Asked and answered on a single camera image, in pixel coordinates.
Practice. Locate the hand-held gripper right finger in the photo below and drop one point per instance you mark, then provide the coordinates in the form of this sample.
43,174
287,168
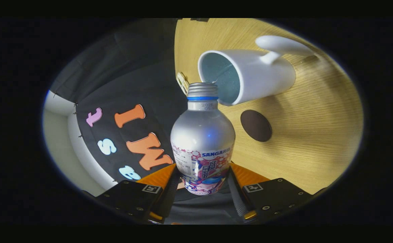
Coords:
238,199

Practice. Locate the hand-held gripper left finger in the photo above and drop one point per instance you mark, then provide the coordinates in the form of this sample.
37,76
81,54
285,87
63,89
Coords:
171,195

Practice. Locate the silver juice bottle printed label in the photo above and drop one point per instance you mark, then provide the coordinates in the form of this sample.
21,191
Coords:
201,131

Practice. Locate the dark brown round coaster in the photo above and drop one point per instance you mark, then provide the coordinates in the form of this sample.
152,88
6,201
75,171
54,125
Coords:
256,125

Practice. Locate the white cup blue inside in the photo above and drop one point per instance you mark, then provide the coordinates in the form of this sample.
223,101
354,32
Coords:
264,74

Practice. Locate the wooden table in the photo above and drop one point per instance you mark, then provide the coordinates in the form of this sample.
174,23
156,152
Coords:
311,135

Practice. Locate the white condiment tray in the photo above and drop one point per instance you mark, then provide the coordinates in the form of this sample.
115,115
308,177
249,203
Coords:
183,82

